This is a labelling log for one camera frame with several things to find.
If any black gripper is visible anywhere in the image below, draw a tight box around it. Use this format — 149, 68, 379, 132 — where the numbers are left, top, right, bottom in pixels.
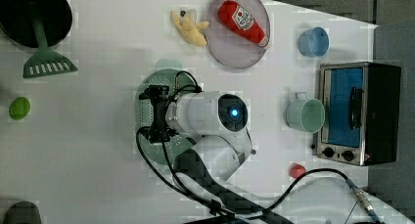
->
138, 85, 175, 143

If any mint green plastic strainer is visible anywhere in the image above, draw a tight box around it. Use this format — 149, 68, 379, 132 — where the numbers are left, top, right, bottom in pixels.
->
135, 59, 202, 165

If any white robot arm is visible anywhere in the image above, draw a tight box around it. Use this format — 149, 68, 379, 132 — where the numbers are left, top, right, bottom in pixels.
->
136, 85, 294, 224

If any yellow plush toy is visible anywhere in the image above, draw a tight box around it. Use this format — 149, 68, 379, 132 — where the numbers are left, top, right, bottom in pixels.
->
171, 10, 209, 47

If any grey round plate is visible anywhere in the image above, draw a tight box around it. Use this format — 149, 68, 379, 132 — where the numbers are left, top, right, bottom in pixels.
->
205, 0, 271, 68

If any green slotted spatula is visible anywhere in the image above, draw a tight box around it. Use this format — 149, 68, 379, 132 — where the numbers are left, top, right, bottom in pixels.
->
23, 19, 77, 78

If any red plush ketchup bottle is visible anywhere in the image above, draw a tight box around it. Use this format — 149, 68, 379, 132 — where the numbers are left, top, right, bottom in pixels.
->
217, 0, 269, 48

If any red toy strawberry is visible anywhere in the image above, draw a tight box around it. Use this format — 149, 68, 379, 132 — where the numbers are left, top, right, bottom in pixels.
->
290, 163, 306, 179

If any green toy lime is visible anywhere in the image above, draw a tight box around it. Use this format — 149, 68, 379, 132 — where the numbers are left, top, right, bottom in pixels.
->
9, 97, 31, 120

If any mint green mug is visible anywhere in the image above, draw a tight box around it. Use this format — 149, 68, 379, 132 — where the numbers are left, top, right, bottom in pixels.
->
286, 92, 325, 133

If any grey object at corner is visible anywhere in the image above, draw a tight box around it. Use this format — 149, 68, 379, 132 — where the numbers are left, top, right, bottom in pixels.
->
2, 202, 42, 224

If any blue cup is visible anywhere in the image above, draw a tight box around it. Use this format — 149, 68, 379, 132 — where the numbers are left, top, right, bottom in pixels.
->
298, 27, 330, 58

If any black round pan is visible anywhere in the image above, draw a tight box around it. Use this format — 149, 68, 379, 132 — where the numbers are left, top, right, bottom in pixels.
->
0, 0, 72, 48

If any silver black toaster oven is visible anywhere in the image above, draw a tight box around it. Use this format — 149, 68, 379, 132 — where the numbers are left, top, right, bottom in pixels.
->
316, 62, 401, 166

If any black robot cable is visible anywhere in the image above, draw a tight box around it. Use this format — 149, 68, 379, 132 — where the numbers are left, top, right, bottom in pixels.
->
135, 69, 386, 224

